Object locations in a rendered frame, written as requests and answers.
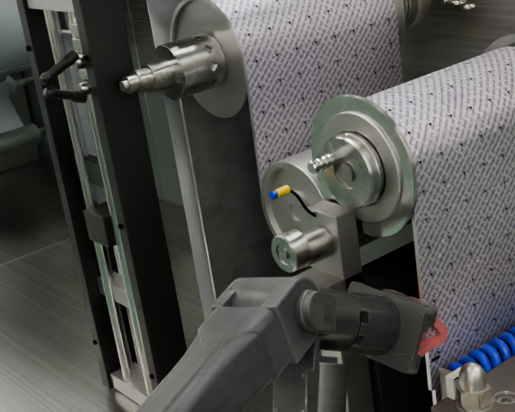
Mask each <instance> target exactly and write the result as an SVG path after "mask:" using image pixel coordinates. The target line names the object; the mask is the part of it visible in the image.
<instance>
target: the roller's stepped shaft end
mask: <svg viewBox="0 0 515 412"><path fill-rule="evenodd" d="M175 82H176V75H175V71H174V68H173V67H172V64H171V63H170V62H169V61H168V60H166V59H162V60H158V61H155V62H152V63H149V64H146V65H143V66H142V67H141V69H138V70H135V71H132V72H131V73H130V75H128V76H125V77H123V79H122V81H121V82H119V87H120V90H121V91H122V92H126V93H127V94H131V93H134V92H136V93H137V94H140V93H143V92H151V93H152V92H157V91H160V90H163V89H165V88H168V87H172V86H173V85H174V84H175Z"/></svg>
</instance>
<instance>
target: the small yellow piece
mask: <svg viewBox="0 0 515 412"><path fill-rule="evenodd" d="M289 193H292V194H293V195H294V196H295V197H296V198H297V199H298V201H299V202H300V204H301V205H302V206H303V208H304V209H305V210H306V211H307V212H308V213H309V214H311V215H312V216H313V217H316V215H315V214H314V213H313V212H312V211H311V210H310V209H308V207H307V206H306V205H305V204H304V202H303V201H302V199H301V198H300V196H299V195H298V194H297V193H296V192H295V191H293V190H291V189H290V188H289V186H282V187H281V188H278V189H276V190H273V191H271V192H270V193H269V196H270V198H271V199H276V198H279V197H281V196H284V195H287V194H289Z"/></svg>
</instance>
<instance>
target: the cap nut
mask: <svg viewBox="0 0 515 412"><path fill-rule="evenodd" d="M456 396H457V399H456V401H455V406H456V408H457V409H458V410H459V411H461V412H488V411H489V410H491V409H492V408H493V406H494V400H493V398H492V397H491V386H490V385H489V383H488V382H487V377H486V372H485V370H484V369H483V368H482V366H481V365H479V364H478V363H476V362H468V363H466V364H465V365H463V366H462V368H461V369H460V371H459V383H457V384H456Z"/></svg>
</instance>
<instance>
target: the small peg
mask: <svg viewBox="0 0 515 412"><path fill-rule="evenodd" d="M335 164H336V159H335V157H334V156H333V155H332V154H331V153H328V154H325V155H322V156H320V157H318V158H316V159H313V160H310V161H308V162H307V170H308V171H309V172H310V173H311V174H316V173H318V172H322V171H324V170H325V169H328V168H332V167H333V166H335Z"/></svg>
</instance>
